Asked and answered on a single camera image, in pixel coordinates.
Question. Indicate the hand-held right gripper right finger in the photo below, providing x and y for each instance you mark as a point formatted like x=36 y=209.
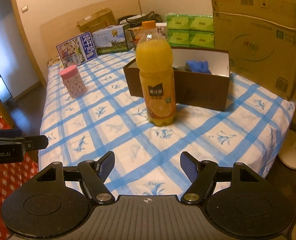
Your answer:
x=189 y=166

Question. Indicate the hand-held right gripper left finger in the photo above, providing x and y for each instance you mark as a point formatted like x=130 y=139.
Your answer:
x=106 y=166

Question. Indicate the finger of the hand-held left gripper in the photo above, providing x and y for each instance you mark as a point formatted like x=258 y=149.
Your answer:
x=6 y=133
x=36 y=142

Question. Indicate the brown cardboard box white inside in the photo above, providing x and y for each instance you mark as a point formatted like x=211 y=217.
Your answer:
x=200 y=92

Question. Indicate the blue towel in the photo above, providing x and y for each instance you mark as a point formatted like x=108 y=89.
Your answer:
x=197 y=66

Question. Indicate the red checked cloth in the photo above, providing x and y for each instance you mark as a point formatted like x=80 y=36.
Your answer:
x=3 y=180

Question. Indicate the pink patterned cup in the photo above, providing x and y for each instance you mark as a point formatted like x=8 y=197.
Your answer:
x=74 y=82

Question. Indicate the blue white milk carton box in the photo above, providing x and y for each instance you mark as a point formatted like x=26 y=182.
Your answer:
x=76 y=48

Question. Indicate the white round stand base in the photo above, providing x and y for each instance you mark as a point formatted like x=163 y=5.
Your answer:
x=291 y=152

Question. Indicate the wooden headboard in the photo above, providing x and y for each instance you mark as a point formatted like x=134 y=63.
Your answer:
x=53 y=35

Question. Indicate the orange juice bottle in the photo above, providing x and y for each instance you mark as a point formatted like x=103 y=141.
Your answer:
x=155 y=55

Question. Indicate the green meadow milk carton box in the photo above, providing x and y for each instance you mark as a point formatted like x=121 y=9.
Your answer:
x=110 y=41

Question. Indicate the red orange snack box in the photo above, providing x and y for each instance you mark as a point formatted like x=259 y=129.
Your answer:
x=135 y=42

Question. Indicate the plain brown cardboard box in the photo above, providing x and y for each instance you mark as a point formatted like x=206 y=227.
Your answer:
x=95 y=20

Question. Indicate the stack of green tissue packs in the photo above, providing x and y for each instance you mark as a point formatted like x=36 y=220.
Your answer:
x=190 y=30

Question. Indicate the white box with figure print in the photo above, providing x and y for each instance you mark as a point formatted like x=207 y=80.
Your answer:
x=161 y=30

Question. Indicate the large printed cardboard box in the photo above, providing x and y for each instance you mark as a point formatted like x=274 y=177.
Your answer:
x=257 y=42

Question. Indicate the black bag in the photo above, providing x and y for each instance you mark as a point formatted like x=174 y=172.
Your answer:
x=138 y=18

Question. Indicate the wall light switch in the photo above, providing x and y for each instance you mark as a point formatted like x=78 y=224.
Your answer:
x=24 y=8

